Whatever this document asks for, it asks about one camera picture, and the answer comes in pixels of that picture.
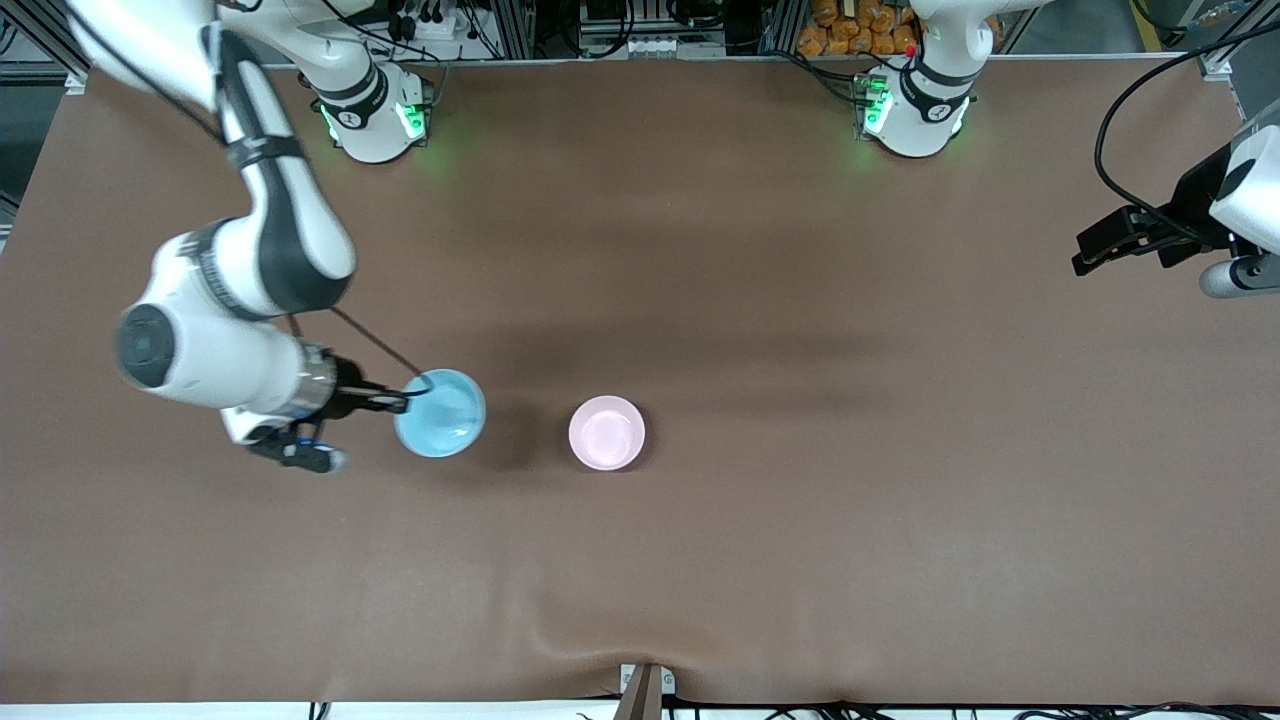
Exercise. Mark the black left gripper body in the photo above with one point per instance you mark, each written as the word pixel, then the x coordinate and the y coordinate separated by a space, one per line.
pixel 1190 204

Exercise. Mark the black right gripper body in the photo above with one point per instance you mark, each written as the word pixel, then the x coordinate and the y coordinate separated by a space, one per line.
pixel 349 389

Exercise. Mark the blue bowl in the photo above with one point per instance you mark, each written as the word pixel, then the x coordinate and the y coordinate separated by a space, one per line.
pixel 445 420

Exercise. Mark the pink bowl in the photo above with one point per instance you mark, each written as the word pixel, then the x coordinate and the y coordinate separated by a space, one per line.
pixel 607 433

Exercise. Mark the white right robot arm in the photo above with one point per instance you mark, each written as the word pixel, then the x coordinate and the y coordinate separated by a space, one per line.
pixel 290 230

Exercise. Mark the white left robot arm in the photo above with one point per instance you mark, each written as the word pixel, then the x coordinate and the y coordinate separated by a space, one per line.
pixel 925 110

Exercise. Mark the brown table mat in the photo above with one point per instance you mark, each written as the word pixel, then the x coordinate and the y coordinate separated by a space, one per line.
pixel 700 250

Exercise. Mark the orange snack packets pile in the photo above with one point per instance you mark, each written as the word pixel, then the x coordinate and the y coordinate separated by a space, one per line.
pixel 840 30

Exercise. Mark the white power strip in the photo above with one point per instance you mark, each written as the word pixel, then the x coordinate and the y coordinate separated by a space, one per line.
pixel 430 25

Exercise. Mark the brown angled bar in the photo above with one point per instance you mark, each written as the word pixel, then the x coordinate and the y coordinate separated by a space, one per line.
pixel 640 700

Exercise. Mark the white connector block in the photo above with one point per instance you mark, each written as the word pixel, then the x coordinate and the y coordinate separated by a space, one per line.
pixel 658 45

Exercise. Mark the aluminium frame rail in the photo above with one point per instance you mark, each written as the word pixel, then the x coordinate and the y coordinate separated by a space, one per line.
pixel 1240 38
pixel 50 50

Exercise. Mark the grey metal bracket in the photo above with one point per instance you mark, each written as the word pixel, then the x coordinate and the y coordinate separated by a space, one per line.
pixel 668 682

